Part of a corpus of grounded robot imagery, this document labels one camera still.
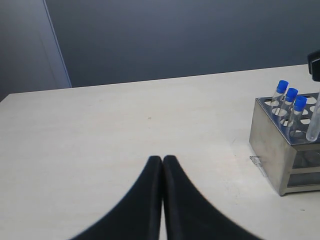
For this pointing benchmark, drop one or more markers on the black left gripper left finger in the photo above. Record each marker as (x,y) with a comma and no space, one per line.
(138,215)

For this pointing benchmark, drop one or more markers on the steel test tube rack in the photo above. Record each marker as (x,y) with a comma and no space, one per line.
(287,158)

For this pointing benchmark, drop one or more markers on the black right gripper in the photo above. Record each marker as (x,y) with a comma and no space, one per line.
(313,60)

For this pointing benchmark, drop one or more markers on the blue capped test tube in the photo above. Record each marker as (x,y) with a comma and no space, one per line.
(278,96)
(296,114)
(287,104)
(313,130)

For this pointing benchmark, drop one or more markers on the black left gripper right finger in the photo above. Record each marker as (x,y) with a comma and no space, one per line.
(188,214)

